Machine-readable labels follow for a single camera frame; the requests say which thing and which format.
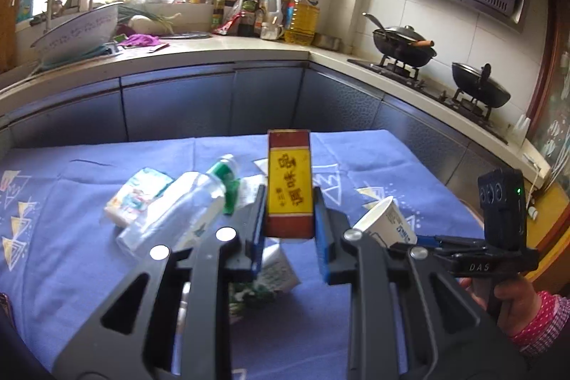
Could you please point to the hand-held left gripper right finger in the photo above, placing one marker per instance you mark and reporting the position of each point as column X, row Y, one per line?
column 323, row 237

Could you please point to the person's right hand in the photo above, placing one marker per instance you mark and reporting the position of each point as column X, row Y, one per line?
column 514, row 304

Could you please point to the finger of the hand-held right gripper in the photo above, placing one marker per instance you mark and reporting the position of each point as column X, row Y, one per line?
column 400, row 247
column 434, row 240

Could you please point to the blue printed tablecloth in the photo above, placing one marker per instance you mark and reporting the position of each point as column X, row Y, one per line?
column 71, row 228

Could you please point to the grey kitchen cabinet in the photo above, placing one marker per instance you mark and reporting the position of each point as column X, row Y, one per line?
column 178, row 104

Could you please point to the white radish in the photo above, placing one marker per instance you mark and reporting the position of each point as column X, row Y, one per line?
column 140, row 24

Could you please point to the white plastic jug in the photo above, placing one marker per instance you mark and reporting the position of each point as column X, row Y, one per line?
column 271, row 17

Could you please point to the purple cloth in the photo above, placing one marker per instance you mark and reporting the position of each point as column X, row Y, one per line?
column 140, row 40

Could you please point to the person's right forearm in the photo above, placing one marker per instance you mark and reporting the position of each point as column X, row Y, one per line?
column 543, row 322

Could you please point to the gas stove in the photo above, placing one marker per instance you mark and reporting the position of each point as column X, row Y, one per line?
column 427, row 88

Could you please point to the small steel container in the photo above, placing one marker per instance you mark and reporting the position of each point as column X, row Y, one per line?
column 328, row 42

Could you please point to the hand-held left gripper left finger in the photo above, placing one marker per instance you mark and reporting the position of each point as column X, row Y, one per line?
column 256, row 228

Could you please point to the white wall plug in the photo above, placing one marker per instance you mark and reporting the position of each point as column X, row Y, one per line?
column 532, row 211

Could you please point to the white paper wrapper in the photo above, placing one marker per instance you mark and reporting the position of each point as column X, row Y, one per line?
column 247, row 193

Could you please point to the white paper cup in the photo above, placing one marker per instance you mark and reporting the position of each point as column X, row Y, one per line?
column 385, row 219

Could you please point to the green and white carton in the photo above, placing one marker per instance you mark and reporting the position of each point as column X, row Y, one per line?
column 276, row 273

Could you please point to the white enamel basin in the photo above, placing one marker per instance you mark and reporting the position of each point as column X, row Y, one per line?
column 75, row 35

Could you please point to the black lidded pan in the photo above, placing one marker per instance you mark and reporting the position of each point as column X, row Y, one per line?
column 478, row 88

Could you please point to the row of condiment bottles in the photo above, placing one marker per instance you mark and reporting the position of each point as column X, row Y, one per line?
column 222, row 1

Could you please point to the black wok with ladle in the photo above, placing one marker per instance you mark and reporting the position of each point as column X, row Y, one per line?
column 403, row 44

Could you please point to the green scallions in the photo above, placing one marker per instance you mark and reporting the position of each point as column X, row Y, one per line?
column 160, row 17

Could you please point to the wooden door with glass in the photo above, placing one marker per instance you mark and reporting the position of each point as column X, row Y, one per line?
column 554, row 104

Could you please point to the yellow cooking oil bottle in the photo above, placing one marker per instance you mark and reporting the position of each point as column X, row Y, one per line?
column 302, row 17

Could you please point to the yellow and red box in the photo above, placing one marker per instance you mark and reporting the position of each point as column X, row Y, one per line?
column 288, row 179

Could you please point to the clear plastic bottle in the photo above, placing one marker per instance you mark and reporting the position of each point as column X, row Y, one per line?
column 178, row 211

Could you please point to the white and green printed packet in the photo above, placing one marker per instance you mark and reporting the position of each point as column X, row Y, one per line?
column 136, row 197

